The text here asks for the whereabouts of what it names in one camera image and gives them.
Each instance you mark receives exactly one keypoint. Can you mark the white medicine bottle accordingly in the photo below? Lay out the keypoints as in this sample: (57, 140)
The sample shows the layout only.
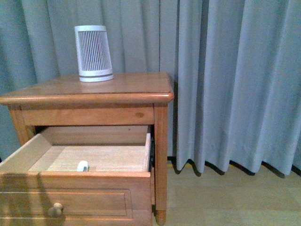
(83, 166)

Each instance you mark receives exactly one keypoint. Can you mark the wooden drawer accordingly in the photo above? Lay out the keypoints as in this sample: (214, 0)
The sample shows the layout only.
(39, 184)

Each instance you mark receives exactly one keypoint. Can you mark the wooden nightstand cabinet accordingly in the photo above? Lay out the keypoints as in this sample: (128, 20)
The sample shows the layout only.
(129, 99)

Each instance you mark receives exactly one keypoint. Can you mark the right grey-green curtain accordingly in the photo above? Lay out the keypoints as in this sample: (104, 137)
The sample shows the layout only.
(239, 84)

